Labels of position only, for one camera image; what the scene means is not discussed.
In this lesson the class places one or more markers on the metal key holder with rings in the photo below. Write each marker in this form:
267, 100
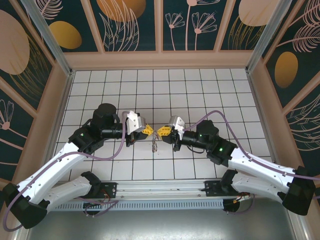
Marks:
155, 146

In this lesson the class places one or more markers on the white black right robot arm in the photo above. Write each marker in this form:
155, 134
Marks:
255, 162

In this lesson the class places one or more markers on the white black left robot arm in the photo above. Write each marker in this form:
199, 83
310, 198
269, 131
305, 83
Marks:
50, 170

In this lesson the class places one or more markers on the grey metal front sheet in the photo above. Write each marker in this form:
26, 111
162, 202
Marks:
160, 225

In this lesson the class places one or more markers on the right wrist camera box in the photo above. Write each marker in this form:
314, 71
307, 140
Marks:
176, 123

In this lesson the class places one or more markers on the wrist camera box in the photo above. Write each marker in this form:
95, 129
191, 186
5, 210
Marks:
176, 123
135, 122

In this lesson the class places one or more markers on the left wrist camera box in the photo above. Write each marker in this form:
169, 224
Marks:
135, 122

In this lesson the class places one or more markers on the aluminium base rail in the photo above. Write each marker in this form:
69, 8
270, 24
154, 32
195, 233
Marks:
160, 187

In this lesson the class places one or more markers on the wall panel with orange circle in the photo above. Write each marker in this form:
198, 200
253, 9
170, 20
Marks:
125, 37

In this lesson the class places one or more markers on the wall panel with pink flowers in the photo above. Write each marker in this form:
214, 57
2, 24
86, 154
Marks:
185, 37

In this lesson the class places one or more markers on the aluminium corner post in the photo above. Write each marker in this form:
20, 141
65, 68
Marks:
265, 37
52, 42

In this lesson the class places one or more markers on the wall panel with peach circle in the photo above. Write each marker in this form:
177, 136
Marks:
237, 37

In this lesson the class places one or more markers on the wall panel with gold oval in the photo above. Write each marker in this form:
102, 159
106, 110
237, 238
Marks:
75, 15

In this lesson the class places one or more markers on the side wall panel peach disc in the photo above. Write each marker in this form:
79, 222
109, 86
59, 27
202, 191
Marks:
15, 50

